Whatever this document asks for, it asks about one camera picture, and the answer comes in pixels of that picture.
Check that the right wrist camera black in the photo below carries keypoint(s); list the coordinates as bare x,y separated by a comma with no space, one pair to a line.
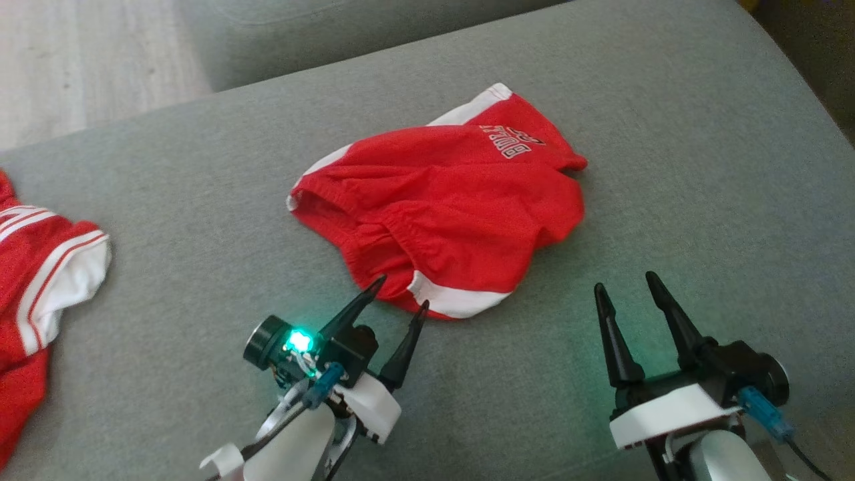
761,377

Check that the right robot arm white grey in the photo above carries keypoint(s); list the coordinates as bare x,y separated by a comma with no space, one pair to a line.
725,461

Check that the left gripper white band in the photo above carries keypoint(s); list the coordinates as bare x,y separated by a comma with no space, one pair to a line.
367,404

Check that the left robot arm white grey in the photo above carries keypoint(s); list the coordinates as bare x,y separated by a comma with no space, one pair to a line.
294,447

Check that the yellow object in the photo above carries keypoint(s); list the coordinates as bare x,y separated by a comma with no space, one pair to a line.
749,4

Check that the red jersey white sleeves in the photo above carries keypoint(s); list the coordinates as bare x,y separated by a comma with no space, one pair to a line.
33,267

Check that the grey sofa backrest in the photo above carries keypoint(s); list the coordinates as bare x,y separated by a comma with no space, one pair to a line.
300,33

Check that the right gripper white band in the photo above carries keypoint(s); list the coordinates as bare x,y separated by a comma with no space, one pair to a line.
668,411

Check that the red shorts white trim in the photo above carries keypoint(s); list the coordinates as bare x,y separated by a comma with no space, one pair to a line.
454,200

